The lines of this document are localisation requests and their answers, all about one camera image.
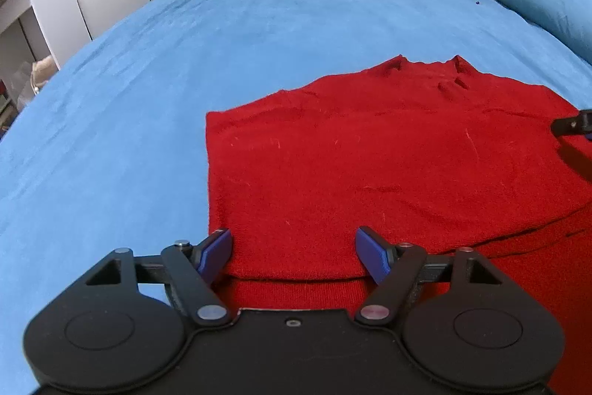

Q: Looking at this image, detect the beige bag on floor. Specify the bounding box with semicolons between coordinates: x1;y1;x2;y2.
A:
30;55;58;94

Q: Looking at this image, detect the red knit sweater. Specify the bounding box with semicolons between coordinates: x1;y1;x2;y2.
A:
206;56;591;394

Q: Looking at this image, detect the white desk shelf unit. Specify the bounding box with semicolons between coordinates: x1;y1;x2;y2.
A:
0;0;94;137

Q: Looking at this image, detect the blue bed sheet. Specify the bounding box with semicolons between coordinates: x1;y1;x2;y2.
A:
1;0;591;394

